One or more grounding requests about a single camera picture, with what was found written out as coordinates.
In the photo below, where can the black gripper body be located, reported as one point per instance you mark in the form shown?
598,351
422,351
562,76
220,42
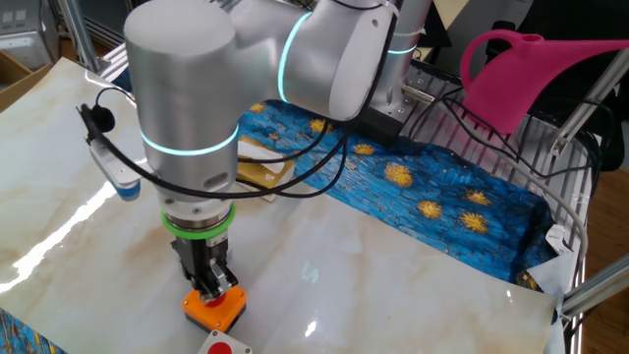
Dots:
199,255

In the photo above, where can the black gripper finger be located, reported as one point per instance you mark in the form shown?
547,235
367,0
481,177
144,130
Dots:
223,280
200,289

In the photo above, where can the orange box red button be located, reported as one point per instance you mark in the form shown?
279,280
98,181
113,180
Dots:
232,311

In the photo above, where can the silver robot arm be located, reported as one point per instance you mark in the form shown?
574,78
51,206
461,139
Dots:
187,98

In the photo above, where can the white black box red button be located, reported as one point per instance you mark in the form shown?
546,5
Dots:
237,347

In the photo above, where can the gold tissue box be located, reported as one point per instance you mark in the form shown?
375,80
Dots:
260,176

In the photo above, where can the white tissue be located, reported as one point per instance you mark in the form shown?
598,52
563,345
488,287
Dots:
255,152

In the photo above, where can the marble pattern sheet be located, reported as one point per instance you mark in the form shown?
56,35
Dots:
368,275

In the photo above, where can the blue orange painted cloth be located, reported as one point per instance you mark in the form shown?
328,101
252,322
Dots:
19,336

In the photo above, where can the blue starry painted cloth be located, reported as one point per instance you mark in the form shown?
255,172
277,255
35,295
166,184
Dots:
417,172

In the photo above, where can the brown cardboard box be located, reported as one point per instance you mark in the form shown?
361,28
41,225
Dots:
19,83

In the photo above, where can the grey metal computer case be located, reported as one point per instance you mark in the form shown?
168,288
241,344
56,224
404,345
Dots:
24,34

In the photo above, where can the white paper tag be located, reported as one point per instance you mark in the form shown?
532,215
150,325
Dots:
559,240

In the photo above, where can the pink watering can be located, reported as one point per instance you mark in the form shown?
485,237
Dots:
506,83

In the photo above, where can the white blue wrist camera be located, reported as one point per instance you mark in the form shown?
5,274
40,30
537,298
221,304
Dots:
115,172

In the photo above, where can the aluminium frame post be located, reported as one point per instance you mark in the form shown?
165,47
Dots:
589,103
594,287
78,34

